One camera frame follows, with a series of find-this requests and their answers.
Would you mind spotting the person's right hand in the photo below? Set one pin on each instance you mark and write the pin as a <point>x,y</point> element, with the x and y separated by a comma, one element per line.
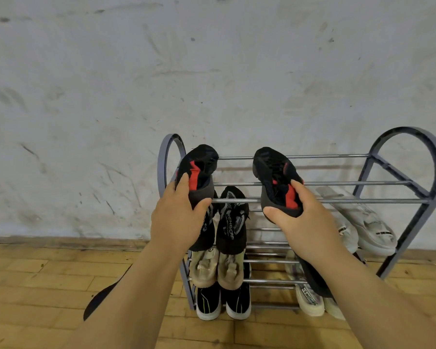
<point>309,232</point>

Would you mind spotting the person's left hand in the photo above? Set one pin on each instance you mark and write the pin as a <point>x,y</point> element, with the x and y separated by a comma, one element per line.
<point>172,223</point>

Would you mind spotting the person's left thumb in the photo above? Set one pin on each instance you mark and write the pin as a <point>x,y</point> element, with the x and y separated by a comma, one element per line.
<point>202,206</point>

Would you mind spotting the person's right thumb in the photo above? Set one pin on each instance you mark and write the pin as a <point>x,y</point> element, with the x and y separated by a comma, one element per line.
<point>274,213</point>

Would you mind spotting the black and red shoe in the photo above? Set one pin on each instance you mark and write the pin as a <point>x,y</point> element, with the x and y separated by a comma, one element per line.
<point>276,178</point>
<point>200,163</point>

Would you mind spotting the person's left forearm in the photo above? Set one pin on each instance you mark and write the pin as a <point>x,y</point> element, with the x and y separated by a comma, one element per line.
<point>138,301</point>

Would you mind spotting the person's right forearm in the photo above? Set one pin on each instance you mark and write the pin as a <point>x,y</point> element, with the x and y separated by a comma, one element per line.
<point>370,305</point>

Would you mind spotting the black shoe with white print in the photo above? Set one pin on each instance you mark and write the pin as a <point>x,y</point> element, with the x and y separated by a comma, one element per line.
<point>232,221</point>
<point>205,228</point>

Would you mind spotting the beige sneaker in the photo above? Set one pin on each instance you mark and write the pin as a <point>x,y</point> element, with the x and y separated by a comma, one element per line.
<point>230,270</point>
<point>204,267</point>

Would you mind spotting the white slip-on shoe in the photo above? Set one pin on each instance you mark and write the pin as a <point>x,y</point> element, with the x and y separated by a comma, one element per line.
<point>347,232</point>
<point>370,221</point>

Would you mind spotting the black sneaker with white sole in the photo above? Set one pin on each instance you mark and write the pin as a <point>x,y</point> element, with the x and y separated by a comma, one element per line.
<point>238,301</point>
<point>208,301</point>

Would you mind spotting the grey metal shoe rack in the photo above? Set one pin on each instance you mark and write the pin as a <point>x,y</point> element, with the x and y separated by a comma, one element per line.
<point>399,183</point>

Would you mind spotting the black garment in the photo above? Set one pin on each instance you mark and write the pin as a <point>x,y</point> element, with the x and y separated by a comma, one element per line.
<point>101,299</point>

